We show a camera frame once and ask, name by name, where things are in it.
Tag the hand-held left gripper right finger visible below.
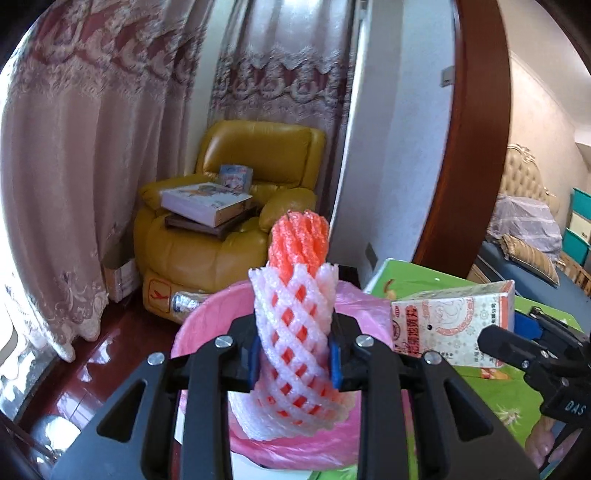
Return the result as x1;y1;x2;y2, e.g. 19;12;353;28
325;313;541;480

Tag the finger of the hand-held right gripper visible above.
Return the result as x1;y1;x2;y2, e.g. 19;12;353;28
515;307;591;356
477;325;555;372

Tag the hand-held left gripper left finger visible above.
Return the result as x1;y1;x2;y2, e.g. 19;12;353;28
50;316;266;480

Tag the large white red foam net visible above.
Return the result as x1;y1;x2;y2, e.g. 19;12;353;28
228;210;354;439

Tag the white red drink carton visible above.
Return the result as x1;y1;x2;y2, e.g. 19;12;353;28
390;279;515;370

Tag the pink lined trash bin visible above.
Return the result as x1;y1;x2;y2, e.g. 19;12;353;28
170;279;400;474

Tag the person's right hand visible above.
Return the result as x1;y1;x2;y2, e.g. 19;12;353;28
525;413;580;469

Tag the green printed tablecloth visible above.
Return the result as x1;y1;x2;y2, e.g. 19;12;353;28
362;258;591;467

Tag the striped pillow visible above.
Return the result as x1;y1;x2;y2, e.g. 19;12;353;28
501;233;559;287

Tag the bed with blue sheet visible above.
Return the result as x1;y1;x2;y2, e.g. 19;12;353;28
466;240;583;296

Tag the grey patterned quilt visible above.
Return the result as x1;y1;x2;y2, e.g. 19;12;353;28
487;194;565;252

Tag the beige storage box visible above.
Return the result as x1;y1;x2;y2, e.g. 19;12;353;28
567;215;591;241

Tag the dark brown tray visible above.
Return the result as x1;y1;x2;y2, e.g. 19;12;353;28
165;208;259;241

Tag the beige tufted headboard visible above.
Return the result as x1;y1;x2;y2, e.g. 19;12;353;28
499;143;561;222

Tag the cardboard box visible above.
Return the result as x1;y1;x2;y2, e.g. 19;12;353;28
102;256;138;303

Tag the flat white printed box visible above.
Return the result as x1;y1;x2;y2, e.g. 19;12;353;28
161;183;254;228

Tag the small blue white box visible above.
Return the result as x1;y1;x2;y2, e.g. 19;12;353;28
218;165;254;192

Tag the yellow leather armchair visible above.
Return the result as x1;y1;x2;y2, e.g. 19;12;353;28
134;121;326;321

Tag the pink lace curtain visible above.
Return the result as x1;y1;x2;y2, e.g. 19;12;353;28
210;0;358;158
0;0;222;363

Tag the wooden crib rail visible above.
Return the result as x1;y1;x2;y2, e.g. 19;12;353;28
556;258;591;296

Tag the brown wooden door frame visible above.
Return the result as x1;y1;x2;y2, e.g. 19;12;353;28
411;0;511;280

